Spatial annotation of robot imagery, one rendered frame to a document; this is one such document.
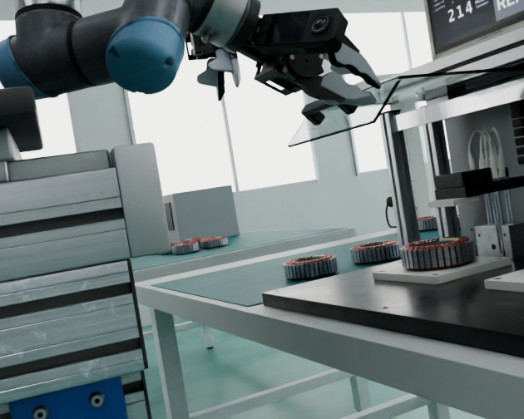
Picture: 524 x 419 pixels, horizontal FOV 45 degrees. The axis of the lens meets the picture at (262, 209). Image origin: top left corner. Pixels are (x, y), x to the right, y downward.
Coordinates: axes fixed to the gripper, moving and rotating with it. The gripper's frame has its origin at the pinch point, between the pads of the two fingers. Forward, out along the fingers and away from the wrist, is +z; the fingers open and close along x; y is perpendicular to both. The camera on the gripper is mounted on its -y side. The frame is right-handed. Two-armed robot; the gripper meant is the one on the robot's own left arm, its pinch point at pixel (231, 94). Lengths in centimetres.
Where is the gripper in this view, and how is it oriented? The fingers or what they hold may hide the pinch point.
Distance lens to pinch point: 134.7
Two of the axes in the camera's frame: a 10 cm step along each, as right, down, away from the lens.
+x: 3.1, -0.3, -9.5
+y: -9.4, 1.6, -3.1
